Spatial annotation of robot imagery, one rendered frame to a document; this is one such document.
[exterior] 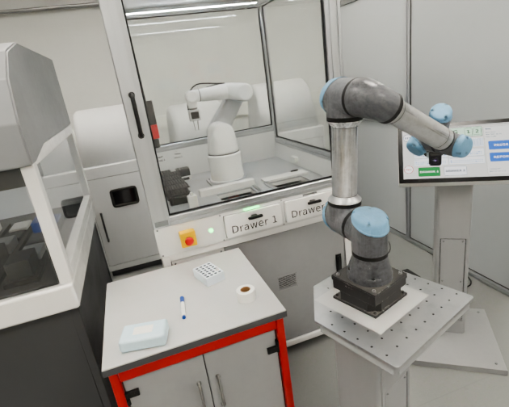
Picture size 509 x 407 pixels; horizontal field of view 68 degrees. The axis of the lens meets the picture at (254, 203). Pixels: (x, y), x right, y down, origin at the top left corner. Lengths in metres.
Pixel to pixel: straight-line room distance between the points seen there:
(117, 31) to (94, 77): 3.20
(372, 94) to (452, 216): 1.12
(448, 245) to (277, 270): 0.89
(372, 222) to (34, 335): 1.35
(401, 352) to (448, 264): 1.11
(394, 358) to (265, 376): 0.55
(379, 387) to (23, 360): 1.36
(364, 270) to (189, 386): 0.72
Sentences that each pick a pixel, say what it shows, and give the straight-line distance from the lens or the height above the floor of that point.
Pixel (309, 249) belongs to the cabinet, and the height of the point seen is 0.62.
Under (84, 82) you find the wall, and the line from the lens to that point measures 4.87.
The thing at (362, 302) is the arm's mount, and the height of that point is 0.80.
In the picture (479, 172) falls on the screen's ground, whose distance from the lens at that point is 1.99.
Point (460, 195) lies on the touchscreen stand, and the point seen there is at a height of 0.85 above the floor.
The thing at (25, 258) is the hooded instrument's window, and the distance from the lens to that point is 1.57.
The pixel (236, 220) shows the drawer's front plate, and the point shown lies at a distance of 1.81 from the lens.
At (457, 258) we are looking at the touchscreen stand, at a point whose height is 0.51.
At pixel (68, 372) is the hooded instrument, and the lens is 1.89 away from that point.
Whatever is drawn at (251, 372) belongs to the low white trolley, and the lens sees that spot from 1.52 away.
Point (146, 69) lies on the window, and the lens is 1.68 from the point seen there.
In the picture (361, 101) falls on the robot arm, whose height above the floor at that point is 1.44.
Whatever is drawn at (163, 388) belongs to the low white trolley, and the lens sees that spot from 1.46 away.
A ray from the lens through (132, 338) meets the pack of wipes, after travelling 1.35.
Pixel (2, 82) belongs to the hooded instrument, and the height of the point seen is 1.63.
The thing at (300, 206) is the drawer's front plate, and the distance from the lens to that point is 1.91.
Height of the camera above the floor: 1.56
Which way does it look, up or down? 19 degrees down
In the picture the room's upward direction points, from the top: 8 degrees counter-clockwise
